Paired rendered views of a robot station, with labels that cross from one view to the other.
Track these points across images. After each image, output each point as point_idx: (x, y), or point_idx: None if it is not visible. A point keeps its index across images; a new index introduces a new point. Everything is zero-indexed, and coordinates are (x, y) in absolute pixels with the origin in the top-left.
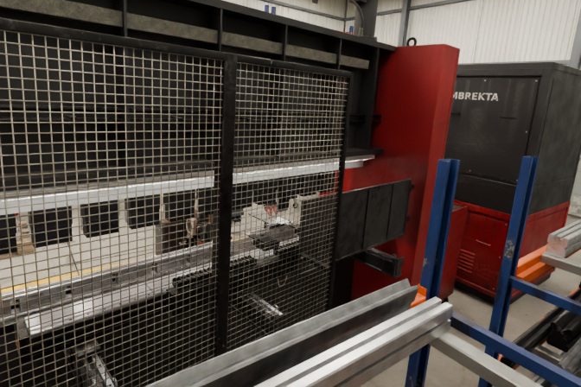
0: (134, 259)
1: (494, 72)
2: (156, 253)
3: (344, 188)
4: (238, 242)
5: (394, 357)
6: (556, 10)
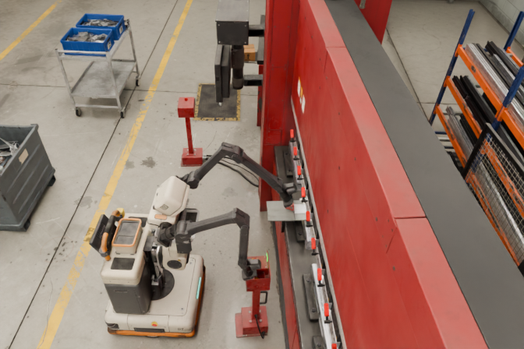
0: (40, 333)
1: None
2: (118, 311)
3: (277, 125)
4: (295, 255)
5: None
6: None
